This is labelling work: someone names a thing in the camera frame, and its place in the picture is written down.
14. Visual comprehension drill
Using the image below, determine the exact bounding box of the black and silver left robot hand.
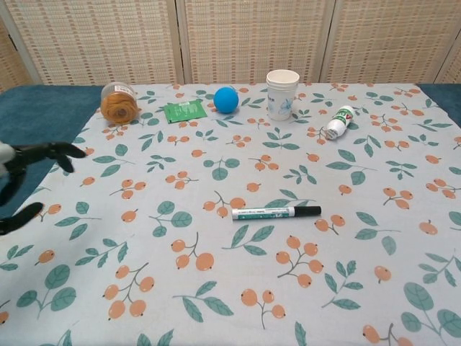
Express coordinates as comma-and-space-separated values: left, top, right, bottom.
0, 141, 88, 237

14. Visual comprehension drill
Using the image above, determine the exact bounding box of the white and green marker pen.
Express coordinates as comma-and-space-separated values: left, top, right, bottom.
230, 206, 298, 223

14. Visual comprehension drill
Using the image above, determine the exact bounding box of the black marker cap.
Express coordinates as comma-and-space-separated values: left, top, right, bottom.
295, 205, 323, 218

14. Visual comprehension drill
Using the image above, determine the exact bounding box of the clear jar of brown cookies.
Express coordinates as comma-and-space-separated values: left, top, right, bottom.
99, 81, 139, 125

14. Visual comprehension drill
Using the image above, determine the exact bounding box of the woven bamboo screen panel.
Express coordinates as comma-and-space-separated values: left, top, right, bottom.
322, 0, 461, 84
0, 17, 37, 93
0, 0, 185, 87
175, 0, 340, 84
435, 45, 461, 87

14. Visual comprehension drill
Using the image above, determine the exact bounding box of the green foil packet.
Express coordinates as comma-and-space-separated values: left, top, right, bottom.
163, 99, 207, 124

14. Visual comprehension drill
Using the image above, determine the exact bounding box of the blue ball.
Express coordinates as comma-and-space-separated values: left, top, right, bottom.
213, 86, 240, 116

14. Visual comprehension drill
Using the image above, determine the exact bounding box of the floral fruit print tablecloth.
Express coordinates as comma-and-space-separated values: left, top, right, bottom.
0, 81, 461, 346

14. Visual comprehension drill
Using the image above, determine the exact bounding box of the white paper cup blue flower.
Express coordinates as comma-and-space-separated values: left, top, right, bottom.
266, 69, 301, 122

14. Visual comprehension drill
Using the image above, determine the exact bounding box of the small white bottle green label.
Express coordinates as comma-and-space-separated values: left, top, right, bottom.
326, 105, 354, 141

